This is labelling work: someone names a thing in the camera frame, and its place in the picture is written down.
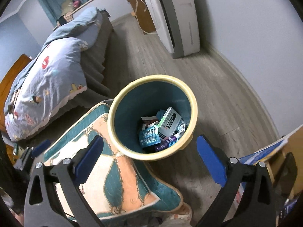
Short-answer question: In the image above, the silver foil blister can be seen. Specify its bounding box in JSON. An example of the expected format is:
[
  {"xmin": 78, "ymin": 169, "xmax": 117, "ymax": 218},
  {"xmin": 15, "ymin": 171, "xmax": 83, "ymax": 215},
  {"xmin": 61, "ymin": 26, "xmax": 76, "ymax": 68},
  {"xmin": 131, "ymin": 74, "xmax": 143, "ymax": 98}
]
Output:
[{"xmin": 176, "ymin": 120, "xmax": 187, "ymax": 135}]

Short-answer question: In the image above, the olive plush toy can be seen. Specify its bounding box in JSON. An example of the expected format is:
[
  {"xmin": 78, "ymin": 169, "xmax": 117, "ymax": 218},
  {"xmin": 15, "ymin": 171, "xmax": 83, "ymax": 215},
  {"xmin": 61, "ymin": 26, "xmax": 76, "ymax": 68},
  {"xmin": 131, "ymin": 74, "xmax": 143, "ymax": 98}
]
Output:
[{"xmin": 63, "ymin": 0, "xmax": 74, "ymax": 13}]

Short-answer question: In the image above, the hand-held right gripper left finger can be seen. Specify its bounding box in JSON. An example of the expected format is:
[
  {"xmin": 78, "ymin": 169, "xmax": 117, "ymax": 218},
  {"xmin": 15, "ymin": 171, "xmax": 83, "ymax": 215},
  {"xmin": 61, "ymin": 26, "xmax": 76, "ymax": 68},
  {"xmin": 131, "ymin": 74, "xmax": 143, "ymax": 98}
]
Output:
[{"xmin": 24, "ymin": 135, "xmax": 105, "ymax": 227}]

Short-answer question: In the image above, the teal bin with yellow rim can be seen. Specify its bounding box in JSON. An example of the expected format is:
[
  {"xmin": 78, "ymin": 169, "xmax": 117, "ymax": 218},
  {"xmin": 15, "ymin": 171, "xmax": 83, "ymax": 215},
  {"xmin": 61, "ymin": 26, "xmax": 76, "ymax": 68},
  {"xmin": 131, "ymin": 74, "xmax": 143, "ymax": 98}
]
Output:
[{"xmin": 107, "ymin": 74, "xmax": 198, "ymax": 162}]

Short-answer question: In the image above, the purple bottle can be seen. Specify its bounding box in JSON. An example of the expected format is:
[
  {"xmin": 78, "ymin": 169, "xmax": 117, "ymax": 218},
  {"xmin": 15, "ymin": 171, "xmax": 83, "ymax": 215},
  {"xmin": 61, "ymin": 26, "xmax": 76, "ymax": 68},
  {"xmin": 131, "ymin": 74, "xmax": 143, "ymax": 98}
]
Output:
[{"xmin": 154, "ymin": 134, "xmax": 181, "ymax": 152}]

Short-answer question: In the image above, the white air purifier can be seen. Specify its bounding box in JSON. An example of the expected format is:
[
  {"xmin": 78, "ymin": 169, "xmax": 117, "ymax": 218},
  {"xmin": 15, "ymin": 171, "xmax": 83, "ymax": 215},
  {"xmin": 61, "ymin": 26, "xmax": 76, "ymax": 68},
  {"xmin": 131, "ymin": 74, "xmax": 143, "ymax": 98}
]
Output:
[{"xmin": 140, "ymin": 0, "xmax": 201, "ymax": 59}]

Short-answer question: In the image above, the wooden cabinet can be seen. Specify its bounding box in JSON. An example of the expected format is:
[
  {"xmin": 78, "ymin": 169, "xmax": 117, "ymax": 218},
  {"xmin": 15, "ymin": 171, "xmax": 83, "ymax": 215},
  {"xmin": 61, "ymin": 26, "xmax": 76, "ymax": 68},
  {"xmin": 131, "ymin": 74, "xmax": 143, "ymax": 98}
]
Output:
[{"xmin": 127, "ymin": 0, "xmax": 157, "ymax": 35}]

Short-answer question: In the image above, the wooden window sill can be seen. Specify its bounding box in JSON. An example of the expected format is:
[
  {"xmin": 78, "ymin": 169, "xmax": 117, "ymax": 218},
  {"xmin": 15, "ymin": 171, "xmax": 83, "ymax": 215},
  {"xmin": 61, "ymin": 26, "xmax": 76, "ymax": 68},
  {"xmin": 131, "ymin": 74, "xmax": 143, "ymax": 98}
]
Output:
[{"xmin": 53, "ymin": 0, "xmax": 107, "ymax": 30}]

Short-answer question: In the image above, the white and black medicine box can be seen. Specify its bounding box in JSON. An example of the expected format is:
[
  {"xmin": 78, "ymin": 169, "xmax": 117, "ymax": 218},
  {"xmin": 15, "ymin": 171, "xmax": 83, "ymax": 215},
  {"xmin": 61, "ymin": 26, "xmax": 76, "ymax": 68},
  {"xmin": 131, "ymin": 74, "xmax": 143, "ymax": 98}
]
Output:
[{"xmin": 157, "ymin": 107, "xmax": 183, "ymax": 139}]

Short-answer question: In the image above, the blue blister pack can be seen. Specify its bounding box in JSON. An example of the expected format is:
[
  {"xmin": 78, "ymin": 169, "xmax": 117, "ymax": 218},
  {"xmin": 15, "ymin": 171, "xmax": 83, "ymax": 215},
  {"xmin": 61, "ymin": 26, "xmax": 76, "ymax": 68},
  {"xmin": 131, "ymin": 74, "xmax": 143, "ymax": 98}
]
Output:
[{"xmin": 138, "ymin": 126, "xmax": 161, "ymax": 147}]

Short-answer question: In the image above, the white cable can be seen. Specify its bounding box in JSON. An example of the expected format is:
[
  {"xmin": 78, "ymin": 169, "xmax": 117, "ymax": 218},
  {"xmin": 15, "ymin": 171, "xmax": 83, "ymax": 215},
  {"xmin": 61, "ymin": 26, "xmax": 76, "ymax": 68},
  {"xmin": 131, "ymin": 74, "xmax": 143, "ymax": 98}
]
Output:
[{"xmin": 134, "ymin": 0, "xmax": 157, "ymax": 35}]

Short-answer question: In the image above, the patterned quilted cushion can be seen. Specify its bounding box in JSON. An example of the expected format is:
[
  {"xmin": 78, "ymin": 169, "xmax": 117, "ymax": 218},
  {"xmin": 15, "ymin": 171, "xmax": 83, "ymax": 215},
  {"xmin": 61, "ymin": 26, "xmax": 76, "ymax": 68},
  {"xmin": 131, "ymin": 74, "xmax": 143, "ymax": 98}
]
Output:
[{"xmin": 44, "ymin": 100, "xmax": 184, "ymax": 220}]

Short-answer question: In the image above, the printed blue duvet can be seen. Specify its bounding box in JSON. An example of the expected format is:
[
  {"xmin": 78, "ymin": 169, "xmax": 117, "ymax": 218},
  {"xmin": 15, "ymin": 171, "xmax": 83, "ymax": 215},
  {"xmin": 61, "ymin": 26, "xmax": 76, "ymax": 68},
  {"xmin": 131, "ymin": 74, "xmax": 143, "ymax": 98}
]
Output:
[{"xmin": 5, "ymin": 7, "xmax": 103, "ymax": 142}]

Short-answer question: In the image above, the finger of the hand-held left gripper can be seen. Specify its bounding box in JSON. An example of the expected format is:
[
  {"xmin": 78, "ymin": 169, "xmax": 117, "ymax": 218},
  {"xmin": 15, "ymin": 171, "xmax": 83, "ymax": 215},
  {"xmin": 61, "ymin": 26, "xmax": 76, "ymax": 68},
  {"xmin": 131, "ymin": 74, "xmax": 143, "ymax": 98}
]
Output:
[
  {"xmin": 32, "ymin": 139, "xmax": 51, "ymax": 158},
  {"xmin": 15, "ymin": 147, "xmax": 35, "ymax": 171}
]

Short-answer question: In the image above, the wooden bed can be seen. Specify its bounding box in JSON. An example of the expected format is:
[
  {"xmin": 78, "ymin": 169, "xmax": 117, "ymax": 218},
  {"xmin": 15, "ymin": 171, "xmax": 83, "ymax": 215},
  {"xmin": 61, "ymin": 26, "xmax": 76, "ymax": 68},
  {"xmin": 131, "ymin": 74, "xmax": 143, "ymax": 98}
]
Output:
[{"xmin": 0, "ymin": 9, "xmax": 114, "ymax": 142}]

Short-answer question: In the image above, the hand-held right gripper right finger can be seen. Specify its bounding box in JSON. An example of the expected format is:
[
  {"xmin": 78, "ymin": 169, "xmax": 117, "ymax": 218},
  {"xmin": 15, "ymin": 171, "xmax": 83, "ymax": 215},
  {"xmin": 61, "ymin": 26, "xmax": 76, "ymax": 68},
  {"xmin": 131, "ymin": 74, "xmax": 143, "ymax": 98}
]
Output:
[{"xmin": 196, "ymin": 135, "xmax": 277, "ymax": 227}]

